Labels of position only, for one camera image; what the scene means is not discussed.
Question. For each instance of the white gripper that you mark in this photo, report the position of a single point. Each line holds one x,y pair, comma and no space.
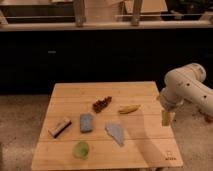
169,103

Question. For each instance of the yellow banana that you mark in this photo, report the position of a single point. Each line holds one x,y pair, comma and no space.
128,109

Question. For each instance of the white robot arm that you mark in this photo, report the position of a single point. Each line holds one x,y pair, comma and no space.
185,83

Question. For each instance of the green plastic cup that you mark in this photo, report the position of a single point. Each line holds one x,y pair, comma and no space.
81,150

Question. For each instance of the grey blue cloth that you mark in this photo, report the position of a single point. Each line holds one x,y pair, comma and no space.
116,132

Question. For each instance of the brown grape bunch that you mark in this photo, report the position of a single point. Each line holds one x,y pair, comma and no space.
100,105

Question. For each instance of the blue sponge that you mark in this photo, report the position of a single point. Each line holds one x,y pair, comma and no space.
86,122

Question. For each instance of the wooden shelf frame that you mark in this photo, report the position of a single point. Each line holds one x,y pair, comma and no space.
36,15

